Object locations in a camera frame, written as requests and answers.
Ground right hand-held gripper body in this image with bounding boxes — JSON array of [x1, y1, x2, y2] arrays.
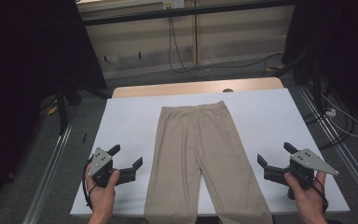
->
[[263, 148, 339, 201]]

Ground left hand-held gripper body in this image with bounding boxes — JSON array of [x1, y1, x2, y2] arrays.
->
[[88, 147, 137, 189]]

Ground beige pants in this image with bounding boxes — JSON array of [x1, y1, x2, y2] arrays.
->
[[143, 100, 274, 224]]

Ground person's left hand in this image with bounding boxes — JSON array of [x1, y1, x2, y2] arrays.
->
[[85, 162, 121, 217]]

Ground person's right hand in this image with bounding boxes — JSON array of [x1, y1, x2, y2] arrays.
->
[[283, 172, 328, 217]]

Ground white board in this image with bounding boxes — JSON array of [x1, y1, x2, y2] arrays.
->
[[69, 88, 351, 217]]

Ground black metal stand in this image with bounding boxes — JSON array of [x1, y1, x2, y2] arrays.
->
[[55, 77, 110, 135], [271, 46, 324, 115]]

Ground yellow floor tape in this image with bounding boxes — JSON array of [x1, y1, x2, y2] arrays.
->
[[265, 64, 285, 73], [45, 105, 59, 117]]

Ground light wooden cabinet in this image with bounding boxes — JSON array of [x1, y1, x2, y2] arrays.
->
[[76, 0, 296, 80]]

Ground black curtain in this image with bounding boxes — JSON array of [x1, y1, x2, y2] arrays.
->
[[281, 0, 358, 125], [0, 0, 108, 218]]

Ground black horizontal bar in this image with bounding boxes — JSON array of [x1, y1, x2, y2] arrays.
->
[[81, 0, 296, 27]]

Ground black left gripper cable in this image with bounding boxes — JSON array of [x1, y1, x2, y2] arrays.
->
[[81, 158, 100, 210]]

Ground black floor cables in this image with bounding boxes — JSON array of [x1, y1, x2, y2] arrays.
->
[[302, 90, 355, 149]]

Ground aluminium floor rail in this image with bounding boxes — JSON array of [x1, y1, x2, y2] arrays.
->
[[296, 85, 358, 213], [21, 122, 74, 224]]

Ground white floor cable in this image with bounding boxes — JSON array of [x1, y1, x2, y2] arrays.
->
[[320, 92, 358, 139]]

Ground black hanging cable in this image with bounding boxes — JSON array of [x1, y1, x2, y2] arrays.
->
[[167, 8, 285, 82]]

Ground white wall socket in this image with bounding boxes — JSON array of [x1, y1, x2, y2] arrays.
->
[[162, 0, 186, 9]]

